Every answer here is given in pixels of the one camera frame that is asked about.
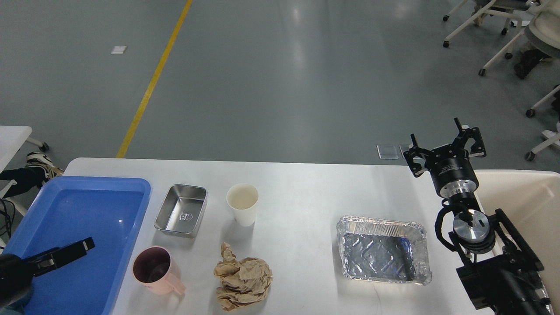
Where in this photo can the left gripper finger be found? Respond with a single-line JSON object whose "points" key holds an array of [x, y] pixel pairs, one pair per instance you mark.
{"points": [[58, 257]]}

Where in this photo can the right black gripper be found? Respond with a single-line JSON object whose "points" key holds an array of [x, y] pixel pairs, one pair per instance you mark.
{"points": [[450, 170]]}

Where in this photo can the pink plastic mug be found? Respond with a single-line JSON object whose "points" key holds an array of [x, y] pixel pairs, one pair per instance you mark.
{"points": [[156, 270]]}

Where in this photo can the aluminium foil tray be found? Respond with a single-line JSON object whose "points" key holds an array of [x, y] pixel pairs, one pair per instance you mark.
{"points": [[385, 251]]}

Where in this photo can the stainless steel rectangular tin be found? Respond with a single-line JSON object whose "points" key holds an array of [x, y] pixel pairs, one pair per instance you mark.
{"points": [[182, 211]]}

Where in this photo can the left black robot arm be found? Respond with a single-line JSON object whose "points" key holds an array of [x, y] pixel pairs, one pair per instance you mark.
{"points": [[16, 273]]}

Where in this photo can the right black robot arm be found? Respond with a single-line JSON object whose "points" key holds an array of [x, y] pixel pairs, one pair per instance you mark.
{"points": [[500, 270]]}

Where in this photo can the floor socket plate left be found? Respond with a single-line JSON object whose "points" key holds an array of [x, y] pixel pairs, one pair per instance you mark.
{"points": [[387, 152]]}

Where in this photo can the blue plastic tray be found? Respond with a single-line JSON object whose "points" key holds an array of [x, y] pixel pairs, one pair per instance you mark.
{"points": [[66, 210]]}

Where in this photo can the person's shoe and leg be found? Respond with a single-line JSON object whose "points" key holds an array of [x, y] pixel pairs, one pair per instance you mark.
{"points": [[38, 170]]}

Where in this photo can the beige plastic bin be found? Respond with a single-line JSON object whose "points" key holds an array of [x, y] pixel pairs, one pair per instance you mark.
{"points": [[531, 200]]}

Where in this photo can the white chair base right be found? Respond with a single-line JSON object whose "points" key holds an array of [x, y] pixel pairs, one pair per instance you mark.
{"points": [[551, 138]]}

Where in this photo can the seated person's dark leg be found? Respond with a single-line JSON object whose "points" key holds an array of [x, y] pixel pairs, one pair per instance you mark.
{"points": [[529, 60]]}

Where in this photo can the white side table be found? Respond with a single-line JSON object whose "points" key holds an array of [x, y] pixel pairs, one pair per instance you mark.
{"points": [[12, 138]]}

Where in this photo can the crumpled brown paper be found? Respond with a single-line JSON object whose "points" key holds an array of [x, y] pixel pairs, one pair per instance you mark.
{"points": [[242, 282]]}

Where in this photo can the white paper cup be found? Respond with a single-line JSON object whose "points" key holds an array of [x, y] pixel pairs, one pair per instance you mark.
{"points": [[242, 199]]}

